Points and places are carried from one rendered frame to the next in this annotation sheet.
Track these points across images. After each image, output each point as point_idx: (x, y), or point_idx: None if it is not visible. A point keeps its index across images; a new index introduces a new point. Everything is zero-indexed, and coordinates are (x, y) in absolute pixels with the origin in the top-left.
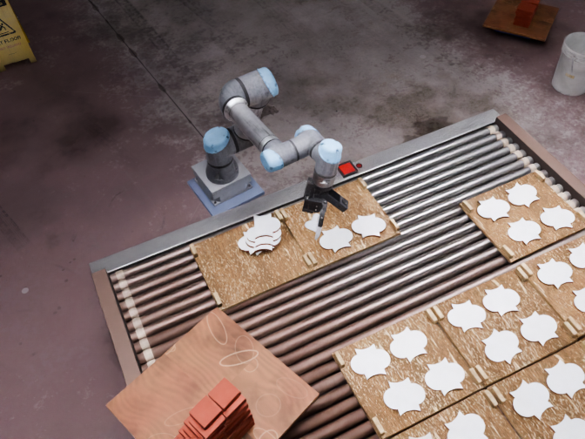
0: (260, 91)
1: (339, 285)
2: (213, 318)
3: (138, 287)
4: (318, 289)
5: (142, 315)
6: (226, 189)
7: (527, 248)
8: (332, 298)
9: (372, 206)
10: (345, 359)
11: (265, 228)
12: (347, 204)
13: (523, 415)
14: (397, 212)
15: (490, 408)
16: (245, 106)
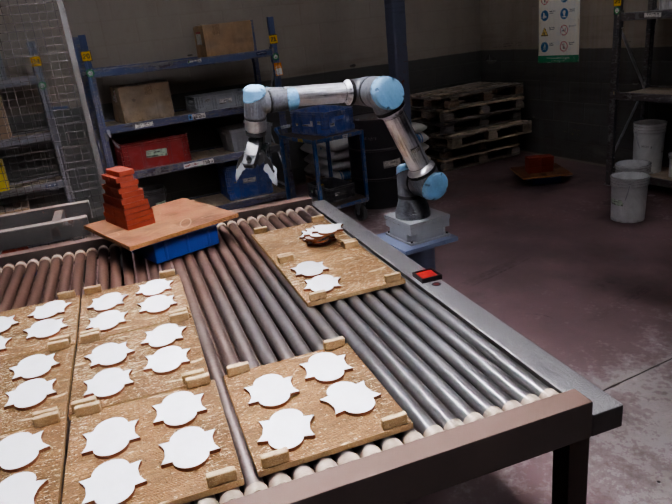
0: (366, 89)
1: (253, 279)
2: (227, 213)
3: (293, 213)
4: (254, 270)
5: (269, 221)
6: (394, 223)
7: (238, 392)
8: (239, 276)
9: (354, 286)
10: (167, 279)
11: (322, 228)
12: (246, 161)
13: (23, 359)
14: (346, 305)
15: None
16: (338, 84)
